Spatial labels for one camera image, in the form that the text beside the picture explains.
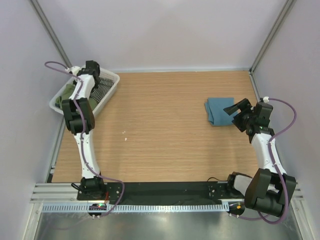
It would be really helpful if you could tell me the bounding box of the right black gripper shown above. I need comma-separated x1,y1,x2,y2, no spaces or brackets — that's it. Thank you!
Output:
223,98,256,133

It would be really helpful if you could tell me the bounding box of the blue tank top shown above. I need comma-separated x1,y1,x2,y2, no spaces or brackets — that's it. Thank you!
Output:
204,97,235,127

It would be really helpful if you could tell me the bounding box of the green tank top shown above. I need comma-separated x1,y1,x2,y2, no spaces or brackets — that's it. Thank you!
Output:
53,80,103,110

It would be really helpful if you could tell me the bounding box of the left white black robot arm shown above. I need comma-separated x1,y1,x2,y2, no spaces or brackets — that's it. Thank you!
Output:
61,60,106,200

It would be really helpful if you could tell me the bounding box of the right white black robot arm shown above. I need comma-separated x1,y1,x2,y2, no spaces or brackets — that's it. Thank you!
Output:
224,97,297,225

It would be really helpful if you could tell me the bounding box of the black white striped tank top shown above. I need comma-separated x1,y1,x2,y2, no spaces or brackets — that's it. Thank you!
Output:
89,77,114,106

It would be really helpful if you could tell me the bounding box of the white plastic laundry basket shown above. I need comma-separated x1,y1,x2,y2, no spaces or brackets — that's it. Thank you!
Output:
49,68,120,117

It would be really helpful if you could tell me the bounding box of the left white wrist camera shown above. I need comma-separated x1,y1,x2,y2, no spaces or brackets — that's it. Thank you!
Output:
65,66,82,76

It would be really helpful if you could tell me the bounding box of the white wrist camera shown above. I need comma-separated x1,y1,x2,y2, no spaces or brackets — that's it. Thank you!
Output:
260,96,270,103
65,66,82,76

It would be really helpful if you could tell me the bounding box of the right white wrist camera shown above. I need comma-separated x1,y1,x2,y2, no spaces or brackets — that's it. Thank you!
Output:
260,96,270,103

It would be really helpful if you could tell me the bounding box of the left aluminium frame post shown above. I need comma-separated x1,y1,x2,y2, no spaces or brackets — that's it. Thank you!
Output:
29,0,72,67

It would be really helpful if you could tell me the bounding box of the aluminium frame post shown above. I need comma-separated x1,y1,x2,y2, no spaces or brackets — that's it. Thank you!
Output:
249,0,296,75
29,0,72,67

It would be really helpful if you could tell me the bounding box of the right aluminium frame post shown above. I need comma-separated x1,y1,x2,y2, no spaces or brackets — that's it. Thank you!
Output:
249,0,296,75

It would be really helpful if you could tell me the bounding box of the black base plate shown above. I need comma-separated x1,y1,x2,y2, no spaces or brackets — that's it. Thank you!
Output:
71,181,244,206

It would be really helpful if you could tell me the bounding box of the aluminium front rail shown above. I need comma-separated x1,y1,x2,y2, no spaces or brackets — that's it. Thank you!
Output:
30,183,305,203

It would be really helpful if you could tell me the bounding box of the white slotted cable duct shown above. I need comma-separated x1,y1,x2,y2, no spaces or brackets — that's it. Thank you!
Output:
42,202,229,213

